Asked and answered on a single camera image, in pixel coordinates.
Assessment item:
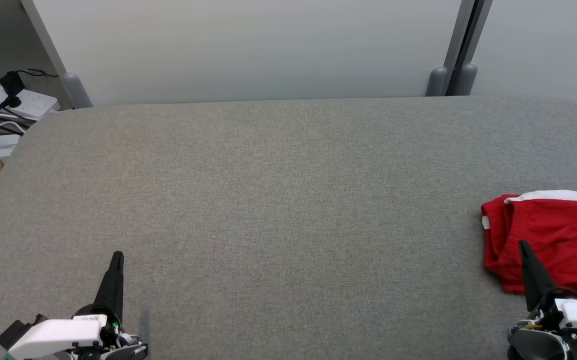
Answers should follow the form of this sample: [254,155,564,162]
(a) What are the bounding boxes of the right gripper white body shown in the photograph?
[508,287,577,360]

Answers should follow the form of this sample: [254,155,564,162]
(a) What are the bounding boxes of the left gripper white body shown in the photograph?
[8,303,149,360]

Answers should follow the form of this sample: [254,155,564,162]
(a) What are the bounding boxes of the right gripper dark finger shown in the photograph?
[519,240,559,312]

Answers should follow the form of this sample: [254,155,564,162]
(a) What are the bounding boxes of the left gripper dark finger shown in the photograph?
[93,251,126,323]

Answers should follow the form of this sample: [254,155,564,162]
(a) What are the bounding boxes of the red Bulls shorts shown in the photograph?
[481,190,577,301]

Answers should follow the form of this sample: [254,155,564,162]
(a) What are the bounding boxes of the white power strip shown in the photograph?
[0,85,62,121]

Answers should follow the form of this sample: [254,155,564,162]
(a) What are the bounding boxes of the black plug adapter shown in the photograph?
[0,70,27,108]

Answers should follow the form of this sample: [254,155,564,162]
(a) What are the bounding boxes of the thin black adapter cable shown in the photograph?
[16,68,59,79]

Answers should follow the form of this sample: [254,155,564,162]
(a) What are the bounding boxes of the grey double partition post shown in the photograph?
[426,0,494,97]

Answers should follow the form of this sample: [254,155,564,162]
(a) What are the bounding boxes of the grey single partition post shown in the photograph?
[21,0,94,109]

